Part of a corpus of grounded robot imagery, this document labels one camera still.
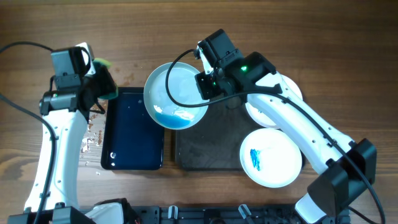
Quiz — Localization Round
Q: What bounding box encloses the black water tray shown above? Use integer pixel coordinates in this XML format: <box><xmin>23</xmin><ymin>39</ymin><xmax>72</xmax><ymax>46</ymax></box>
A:
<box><xmin>101</xmin><ymin>87</ymin><xmax>164</xmax><ymax>170</ymax></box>

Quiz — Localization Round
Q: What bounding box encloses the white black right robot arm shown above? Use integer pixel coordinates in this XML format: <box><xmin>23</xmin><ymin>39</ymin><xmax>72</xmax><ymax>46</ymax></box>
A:
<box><xmin>194</xmin><ymin>29</ymin><xmax>386</xmax><ymax>223</ymax></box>

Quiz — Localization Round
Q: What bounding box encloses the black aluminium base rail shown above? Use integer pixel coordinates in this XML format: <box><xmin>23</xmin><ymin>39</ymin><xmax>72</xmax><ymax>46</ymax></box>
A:
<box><xmin>124</xmin><ymin>204</ymin><xmax>305</xmax><ymax>224</ymax></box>

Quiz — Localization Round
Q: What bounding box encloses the green yellow sponge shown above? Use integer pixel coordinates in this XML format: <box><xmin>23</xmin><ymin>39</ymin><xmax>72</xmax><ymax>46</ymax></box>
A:
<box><xmin>93</xmin><ymin>58</ymin><xmax>119</xmax><ymax>100</ymax></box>

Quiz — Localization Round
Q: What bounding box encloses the pale blue plate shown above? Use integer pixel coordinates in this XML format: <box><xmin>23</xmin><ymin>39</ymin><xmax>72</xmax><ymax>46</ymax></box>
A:
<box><xmin>142</xmin><ymin>61</ymin><xmax>209</xmax><ymax>130</ymax></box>

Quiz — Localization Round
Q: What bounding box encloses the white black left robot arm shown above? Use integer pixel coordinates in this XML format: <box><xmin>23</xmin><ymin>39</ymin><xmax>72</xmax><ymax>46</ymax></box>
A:
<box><xmin>1</xmin><ymin>42</ymin><xmax>123</xmax><ymax>223</ymax></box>

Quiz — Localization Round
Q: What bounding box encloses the dark brown serving tray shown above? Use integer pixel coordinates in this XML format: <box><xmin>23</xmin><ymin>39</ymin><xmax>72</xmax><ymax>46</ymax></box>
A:
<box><xmin>175</xmin><ymin>102</ymin><xmax>262</xmax><ymax>171</ymax></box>

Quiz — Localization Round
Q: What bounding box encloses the white plate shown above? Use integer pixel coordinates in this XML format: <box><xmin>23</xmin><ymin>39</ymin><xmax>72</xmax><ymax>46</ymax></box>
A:
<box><xmin>245</xmin><ymin>75</ymin><xmax>303</xmax><ymax>129</ymax></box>
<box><xmin>239</xmin><ymin>128</ymin><xmax>302</xmax><ymax>188</ymax></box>

